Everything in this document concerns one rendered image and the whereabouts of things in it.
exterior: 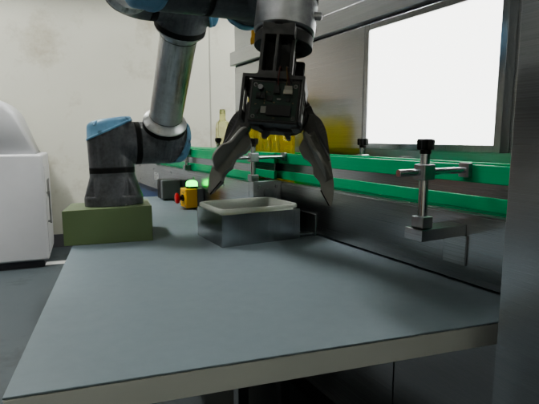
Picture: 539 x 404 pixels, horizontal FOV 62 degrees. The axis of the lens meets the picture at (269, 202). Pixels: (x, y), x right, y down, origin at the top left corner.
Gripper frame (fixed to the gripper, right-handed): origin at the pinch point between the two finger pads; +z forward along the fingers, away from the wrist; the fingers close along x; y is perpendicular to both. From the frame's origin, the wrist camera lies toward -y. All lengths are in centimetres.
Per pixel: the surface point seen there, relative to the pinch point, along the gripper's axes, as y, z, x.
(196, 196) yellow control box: -105, -3, -42
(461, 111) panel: -48, -26, 34
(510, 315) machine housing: -4.5, 10.9, 30.9
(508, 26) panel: -37, -41, 39
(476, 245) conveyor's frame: -27.1, 2.9, 33.3
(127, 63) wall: -335, -128, -192
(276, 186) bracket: -78, -8, -9
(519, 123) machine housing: -0.5, -12.2, 28.6
